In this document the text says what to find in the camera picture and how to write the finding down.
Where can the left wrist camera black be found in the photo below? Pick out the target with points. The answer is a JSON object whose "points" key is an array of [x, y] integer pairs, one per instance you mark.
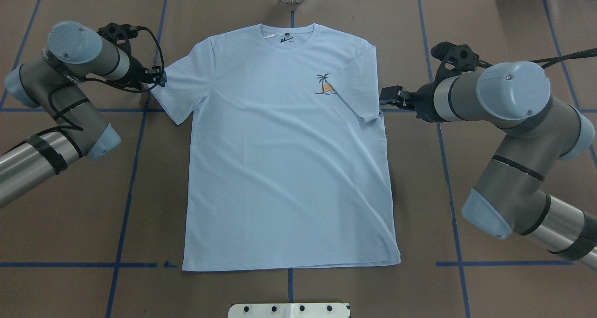
{"points": [[118, 34]]}

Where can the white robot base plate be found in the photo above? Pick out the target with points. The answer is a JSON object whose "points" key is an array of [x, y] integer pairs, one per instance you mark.
{"points": [[290, 310]]}

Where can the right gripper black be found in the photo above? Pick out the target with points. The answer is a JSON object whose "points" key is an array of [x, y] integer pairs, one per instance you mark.
{"points": [[423, 101]]}

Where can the light blue t-shirt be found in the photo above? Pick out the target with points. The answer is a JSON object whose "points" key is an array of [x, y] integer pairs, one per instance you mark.
{"points": [[288, 164]]}

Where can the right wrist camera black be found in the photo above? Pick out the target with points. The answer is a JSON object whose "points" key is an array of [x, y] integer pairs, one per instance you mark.
{"points": [[461, 57]]}

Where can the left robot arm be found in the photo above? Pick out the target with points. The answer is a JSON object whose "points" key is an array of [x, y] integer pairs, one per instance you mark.
{"points": [[75, 54]]}

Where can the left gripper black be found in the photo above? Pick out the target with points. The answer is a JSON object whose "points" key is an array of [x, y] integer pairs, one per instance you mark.
{"points": [[137, 74]]}

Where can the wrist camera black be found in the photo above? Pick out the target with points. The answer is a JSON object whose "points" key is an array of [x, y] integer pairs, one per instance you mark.
{"points": [[461, 57], [118, 34]]}

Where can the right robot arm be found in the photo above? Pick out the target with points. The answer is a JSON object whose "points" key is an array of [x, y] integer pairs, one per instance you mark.
{"points": [[540, 130]]}

